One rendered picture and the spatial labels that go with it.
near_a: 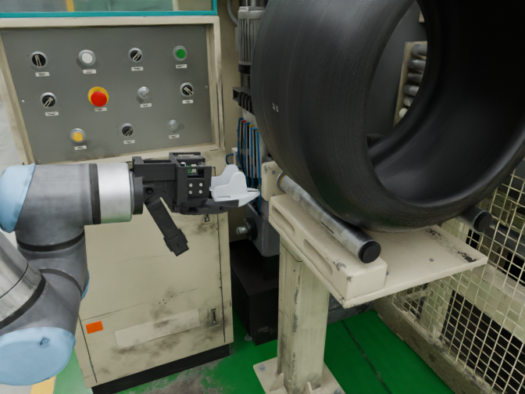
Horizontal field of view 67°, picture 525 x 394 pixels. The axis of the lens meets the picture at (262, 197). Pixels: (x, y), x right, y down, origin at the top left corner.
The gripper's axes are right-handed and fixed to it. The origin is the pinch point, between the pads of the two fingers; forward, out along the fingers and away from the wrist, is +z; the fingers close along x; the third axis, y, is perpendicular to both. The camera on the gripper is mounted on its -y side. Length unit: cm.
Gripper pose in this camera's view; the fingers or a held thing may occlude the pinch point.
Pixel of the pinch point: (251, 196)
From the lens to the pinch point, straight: 68.9
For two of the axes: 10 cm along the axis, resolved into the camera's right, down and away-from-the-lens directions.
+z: 9.1, -0.6, 4.0
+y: 1.1, -9.1, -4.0
